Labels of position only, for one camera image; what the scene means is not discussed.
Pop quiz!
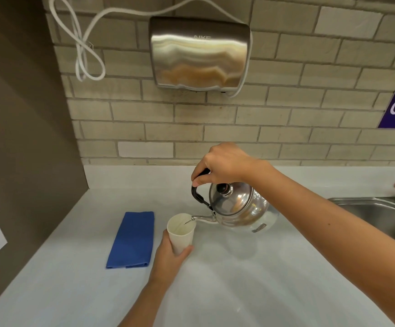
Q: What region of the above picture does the person's left hand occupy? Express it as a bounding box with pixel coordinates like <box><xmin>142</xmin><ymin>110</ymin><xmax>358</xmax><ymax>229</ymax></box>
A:
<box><xmin>149</xmin><ymin>229</ymin><xmax>194</xmax><ymax>287</ymax></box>

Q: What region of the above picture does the person's right hand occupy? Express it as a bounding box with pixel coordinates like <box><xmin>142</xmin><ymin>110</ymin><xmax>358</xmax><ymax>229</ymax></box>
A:
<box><xmin>191</xmin><ymin>142</ymin><xmax>265</xmax><ymax>188</ymax></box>

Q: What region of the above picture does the white paper cup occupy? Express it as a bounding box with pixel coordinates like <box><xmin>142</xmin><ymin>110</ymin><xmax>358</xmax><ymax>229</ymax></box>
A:
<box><xmin>167</xmin><ymin>213</ymin><xmax>196</xmax><ymax>257</ymax></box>

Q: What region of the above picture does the stainless steel kettle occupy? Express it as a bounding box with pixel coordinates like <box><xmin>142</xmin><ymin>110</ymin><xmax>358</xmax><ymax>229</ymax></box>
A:
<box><xmin>184</xmin><ymin>168</ymin><xmax>280</xmax><ymax>233</ymax></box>

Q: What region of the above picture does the person's right forearm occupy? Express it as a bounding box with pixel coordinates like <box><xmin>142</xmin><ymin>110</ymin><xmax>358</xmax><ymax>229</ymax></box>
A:
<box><xmin>252</xmin><ymin>159</ymin><xmax>395</xmax><ymax>327</ymax></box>

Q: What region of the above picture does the person's left forearm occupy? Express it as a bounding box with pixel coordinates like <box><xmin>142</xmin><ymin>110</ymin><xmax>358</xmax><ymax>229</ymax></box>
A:
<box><xmin>118</xmin><ymin>280</ymin><xmax>173</xmax><ymax>327</ymax></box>

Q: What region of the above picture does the folded blue cloth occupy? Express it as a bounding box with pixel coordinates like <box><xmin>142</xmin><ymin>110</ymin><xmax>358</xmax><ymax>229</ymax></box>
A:
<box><xmin>106</xmin><ymin>211</ymin><xmax>155</xmax><ymax>269</ymax></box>

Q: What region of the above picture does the stainless steel hand dryer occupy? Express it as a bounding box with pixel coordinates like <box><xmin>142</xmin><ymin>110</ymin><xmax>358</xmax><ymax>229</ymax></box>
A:
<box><xmin>149</xmin><ymin>16</ymin><xmax>251</xmax><ymax>92</ymax></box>

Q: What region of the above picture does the stainless steel sink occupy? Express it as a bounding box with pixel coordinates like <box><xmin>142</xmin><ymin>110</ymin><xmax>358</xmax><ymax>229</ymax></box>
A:
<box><xmin>328</xmin><ymin>197</ymin><xmax>395</xmax><ymax>252</ymax></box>

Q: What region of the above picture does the white power cable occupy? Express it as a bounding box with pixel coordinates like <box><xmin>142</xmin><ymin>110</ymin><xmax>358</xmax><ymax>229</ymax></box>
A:
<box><xmin>49</xmin><ymin>0</ymin><xmax>253</xmax><ymax>98</ymax></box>

